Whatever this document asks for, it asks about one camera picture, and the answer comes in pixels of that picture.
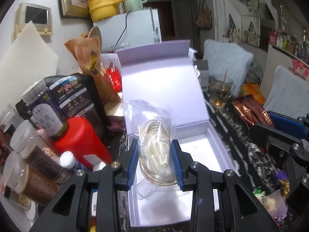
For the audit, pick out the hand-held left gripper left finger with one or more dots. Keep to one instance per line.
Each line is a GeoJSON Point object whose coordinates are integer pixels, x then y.
{"type": "Point", "coordinates": [131, 164]}

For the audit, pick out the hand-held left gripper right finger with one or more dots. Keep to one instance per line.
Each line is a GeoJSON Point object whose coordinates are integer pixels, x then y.
{"type": "Point", "coordinates": [177, 166]}

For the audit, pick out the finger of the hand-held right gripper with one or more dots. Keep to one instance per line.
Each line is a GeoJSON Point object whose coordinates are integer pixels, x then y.
{"type": "Point", "coordinates": [287, 123]}
{"type": "Point", "coordinates": [268, 131]}

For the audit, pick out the purple foil candy packet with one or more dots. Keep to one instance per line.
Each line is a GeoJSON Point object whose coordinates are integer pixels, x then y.
{"type": "Point", "coordinates": [282, 180]}

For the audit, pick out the green candy packet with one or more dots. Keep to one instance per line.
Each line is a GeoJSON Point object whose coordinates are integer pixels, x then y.
{"type": "Point", "coordinates": [258, 192]}

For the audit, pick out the lavender gift box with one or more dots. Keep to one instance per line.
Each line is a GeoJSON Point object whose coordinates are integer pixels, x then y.
{"type": "Point", "coordinates": [157, 82]}

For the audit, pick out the brown foil snack packet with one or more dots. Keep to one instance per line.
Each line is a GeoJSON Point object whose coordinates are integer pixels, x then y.
{"type": "Point", "coordinates": [245, 108]}
{"type": "Point", "coordinates": [264, 117]}

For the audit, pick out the pale crumpled plastic wrapper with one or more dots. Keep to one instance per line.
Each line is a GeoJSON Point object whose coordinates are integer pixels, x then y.
{"type": "Point", "coordinates": [275, 206]}

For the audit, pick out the light blue quilted chair cover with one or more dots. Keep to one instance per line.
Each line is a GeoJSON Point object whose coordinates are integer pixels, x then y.
{"type": "Point", "coordinates": [227, 62]}
{"type": "Point", "coordinates": [287, 91]}

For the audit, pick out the orange plastic bag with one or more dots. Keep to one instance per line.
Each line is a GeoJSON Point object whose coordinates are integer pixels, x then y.
{"type": "Point", "coordinates": [253, 93]}

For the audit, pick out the red plastic bottle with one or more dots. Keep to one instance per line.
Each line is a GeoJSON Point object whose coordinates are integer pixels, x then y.
{"type": "Point", "coordinates": [82, 137]}

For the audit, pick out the pink red cloth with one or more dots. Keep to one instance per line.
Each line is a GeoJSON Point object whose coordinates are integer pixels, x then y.
{"type": "Point", "coordinates": [300, 69]}

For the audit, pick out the glass mug of tea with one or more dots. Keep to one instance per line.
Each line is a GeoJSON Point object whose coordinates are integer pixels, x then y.
{"type": "Point", "coordinates": [221, 91]}

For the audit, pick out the small white-capped blue bottle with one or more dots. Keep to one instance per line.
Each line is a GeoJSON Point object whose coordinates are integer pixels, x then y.
{"type": "Point", "coordinates": [70, 160]}

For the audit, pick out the white counter cabinet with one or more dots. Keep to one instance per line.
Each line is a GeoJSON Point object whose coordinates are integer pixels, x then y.
{"type": "Point", "coordinates": [272, 60]}

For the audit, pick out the row of bottles on shelf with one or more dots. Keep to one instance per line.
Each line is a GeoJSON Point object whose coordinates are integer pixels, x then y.
{"type": "Point", "coordinates": [287, 42]}

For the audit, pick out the black printed package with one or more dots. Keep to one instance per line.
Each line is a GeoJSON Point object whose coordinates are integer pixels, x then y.
{"type": "Point", "coordinates": [77, 96]}

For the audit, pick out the red plastic bag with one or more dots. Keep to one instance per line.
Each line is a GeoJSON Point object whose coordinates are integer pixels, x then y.
{"type": "Point", "coordinates": [114, 77]}

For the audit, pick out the pale hanging tote bag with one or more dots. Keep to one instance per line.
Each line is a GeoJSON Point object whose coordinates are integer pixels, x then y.
{"type": "Point", "coordinates": [231, 32]}
{"type": "Point", "coordinates": [252, 37]}

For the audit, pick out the clear jar with dark label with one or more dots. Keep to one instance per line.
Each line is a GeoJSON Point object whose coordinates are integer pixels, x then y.
{"type": "Point", "coordinates": [36, 147]}

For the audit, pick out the grey-capped jar with purple label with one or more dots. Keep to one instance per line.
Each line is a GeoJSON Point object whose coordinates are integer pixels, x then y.
{"type": "Point", "coordinates": [45, 116]}

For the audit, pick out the clear jar of brown powder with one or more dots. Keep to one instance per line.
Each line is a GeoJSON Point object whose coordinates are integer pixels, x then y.
{"type": "Point", "coordinates": [29, 181]}

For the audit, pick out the brown paper bag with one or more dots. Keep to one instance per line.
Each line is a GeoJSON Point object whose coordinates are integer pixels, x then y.
{"type": "Point", "coordinates": [94, 65]}

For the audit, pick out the clear empty jar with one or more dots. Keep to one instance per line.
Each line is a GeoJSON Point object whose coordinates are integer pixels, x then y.
{"type": "Point", "coordinates": [9, 123]}

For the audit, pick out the brown patterned hanging bag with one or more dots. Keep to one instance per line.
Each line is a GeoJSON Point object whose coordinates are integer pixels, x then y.
{"type": "Point", "coordinates": [204, 17]}

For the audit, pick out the round woven straw fan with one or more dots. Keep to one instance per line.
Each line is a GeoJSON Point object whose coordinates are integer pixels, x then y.
{"type": "Point", "coordinates": [95, 35]}

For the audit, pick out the white small fridge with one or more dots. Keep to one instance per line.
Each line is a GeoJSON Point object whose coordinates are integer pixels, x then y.
{"type": "Point", "coordinates": [140, 29]}

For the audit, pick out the white foam board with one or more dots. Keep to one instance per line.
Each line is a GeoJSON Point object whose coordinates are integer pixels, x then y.
{"type": "Point", "coordinates": [26, 60]}

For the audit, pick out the dark brown door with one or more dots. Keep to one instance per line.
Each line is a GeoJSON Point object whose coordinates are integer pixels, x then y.
{"type": "Point", "coordinates": [164, 17]}

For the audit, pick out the yellow enamel pot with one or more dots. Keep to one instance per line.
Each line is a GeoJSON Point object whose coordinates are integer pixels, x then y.
{"type": "Point", "coordinates": [101, 7]}

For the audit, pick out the metal star wall ornament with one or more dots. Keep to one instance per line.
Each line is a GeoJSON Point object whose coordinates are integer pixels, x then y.
{"type": "Point", "coordinates": [252, 2]}

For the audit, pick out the beige wall intercom panel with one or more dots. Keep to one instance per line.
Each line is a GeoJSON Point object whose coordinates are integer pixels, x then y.
{"type": "Point", "coordinates": [33, 17]}

